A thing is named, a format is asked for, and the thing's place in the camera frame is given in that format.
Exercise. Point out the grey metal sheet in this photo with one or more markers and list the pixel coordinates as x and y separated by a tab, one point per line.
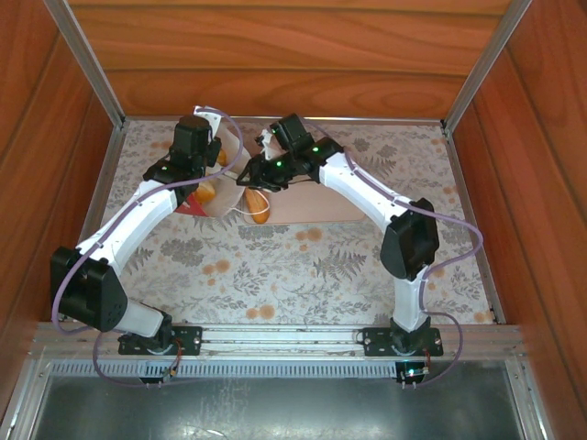
298	408

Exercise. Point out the aluminium frame post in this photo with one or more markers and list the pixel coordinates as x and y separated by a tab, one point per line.
85	59
487	59

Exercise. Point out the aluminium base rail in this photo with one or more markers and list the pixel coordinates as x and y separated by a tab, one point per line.
275	339

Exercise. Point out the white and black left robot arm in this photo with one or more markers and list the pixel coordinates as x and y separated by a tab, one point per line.
128	229

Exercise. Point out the aluminium frame bar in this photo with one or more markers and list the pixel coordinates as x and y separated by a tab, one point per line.
27	399
527	403

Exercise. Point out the floral patterned tablecloth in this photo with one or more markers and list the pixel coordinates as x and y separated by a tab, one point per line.
275	275

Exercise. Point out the small black connector board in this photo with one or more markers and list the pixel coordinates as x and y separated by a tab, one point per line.
170	373

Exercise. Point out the oval fake bread roll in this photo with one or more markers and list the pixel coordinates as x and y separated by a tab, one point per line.
204	192

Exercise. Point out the black controller board green light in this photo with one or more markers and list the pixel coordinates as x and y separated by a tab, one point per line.
413	371

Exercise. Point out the red and white paper bag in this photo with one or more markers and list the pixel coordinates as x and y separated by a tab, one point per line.
227	197

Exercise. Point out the long fake baguette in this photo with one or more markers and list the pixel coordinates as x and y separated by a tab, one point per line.
258	208

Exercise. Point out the beige plastic tray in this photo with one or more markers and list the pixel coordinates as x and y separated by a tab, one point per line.
321	206

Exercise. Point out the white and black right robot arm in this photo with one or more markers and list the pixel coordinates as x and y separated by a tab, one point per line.
362	188

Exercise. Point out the aluminium table edge rail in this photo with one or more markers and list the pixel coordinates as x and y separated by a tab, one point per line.
451	146
114	151
367	120

